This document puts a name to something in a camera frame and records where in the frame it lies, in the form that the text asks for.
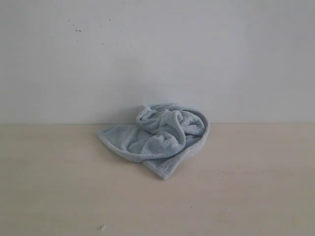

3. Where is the light blue terry towel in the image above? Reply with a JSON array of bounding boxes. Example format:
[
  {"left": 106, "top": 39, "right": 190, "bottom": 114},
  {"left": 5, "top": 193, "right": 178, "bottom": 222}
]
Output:
[{"left": 97, "top": 103, "right": 210, "bottom": 180}]

